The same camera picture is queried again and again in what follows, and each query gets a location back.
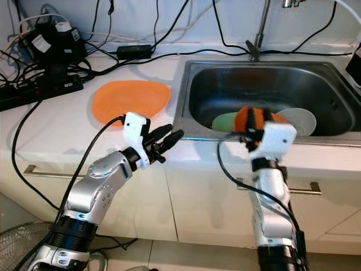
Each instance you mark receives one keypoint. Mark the white kitchen cabinet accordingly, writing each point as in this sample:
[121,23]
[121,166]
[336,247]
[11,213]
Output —
[192,209]

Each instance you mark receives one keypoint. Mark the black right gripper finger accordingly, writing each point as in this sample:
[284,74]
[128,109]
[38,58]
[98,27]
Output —
[266,117]
[251,119]

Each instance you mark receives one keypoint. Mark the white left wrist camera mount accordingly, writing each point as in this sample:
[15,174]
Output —
[135,130]

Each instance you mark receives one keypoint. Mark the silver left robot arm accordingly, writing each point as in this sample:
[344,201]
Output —
[101,189]

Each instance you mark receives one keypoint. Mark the white bowl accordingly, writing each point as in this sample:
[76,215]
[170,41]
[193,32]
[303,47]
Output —
[302,119]

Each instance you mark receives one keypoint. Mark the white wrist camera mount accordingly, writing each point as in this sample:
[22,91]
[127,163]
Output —
[279,138]
[135,130]

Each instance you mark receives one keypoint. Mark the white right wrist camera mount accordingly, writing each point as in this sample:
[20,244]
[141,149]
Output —
[279,138]

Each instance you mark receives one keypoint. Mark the black power strip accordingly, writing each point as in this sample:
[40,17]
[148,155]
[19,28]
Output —
[34,93]

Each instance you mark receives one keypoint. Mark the green plate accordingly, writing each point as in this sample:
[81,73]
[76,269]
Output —
[223,122]

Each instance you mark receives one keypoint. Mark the black charger with white label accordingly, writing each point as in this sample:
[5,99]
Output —
[61,46]

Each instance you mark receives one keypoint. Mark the steel kitchen faucet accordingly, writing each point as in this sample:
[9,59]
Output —
[254,51]

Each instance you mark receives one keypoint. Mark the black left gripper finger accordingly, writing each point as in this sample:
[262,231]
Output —
[161,132]
[174,138]

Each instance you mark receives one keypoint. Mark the stainless steel sink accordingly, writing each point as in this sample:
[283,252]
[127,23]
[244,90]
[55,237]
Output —
[225,84]

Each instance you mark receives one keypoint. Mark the black power adapter brick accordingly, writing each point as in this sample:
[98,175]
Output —
[135,52]

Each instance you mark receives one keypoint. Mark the orange plastic bowl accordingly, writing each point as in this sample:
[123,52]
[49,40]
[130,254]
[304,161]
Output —
[240,119]

